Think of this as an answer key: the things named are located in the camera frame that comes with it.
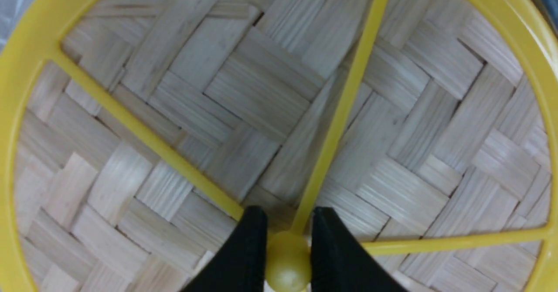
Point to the woven bamboo steamer lid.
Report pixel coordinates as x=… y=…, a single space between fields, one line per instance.
x=134 y=134

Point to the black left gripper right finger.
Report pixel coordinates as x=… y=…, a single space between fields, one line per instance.
x=339 y=263

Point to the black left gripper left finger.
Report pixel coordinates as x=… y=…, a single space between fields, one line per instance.
x=239 y=265

